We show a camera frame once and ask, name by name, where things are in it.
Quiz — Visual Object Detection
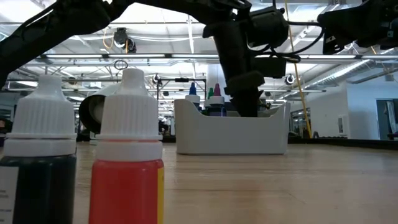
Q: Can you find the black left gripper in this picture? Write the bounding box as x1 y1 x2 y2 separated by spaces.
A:
217 40 265 118

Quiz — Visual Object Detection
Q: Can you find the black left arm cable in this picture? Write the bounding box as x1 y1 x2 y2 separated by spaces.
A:
248 18 326 63

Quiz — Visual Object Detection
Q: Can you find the clear plastic tray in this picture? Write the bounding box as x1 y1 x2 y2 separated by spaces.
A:
174 98 292 156

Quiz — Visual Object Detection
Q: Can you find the large blue-capped food colouring bottle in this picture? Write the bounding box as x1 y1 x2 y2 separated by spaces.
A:
185 82 203 112

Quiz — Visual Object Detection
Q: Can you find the black ceiling cord reel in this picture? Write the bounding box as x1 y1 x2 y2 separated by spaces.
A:
112 27 137 54

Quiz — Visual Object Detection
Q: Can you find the small orange-red dropper bottle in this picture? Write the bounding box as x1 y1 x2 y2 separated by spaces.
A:
88 68 165 224

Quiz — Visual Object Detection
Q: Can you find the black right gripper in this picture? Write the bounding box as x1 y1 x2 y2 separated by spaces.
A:
317 0 374 55

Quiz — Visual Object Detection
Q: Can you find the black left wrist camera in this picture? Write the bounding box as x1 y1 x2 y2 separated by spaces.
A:
251 57 287 79

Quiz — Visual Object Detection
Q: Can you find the large purple-capped food colouring bottle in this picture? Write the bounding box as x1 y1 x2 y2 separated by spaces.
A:
208 83 227 118

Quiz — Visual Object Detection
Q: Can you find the yellow hanging cable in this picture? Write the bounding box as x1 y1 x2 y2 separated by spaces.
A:
284 0 313 139

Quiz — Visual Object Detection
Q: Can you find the small dark green dropper bottle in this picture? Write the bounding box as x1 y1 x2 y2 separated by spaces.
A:
0 74 78 224

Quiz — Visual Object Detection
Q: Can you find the distant black frame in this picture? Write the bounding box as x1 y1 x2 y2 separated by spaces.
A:
156 77 208 103

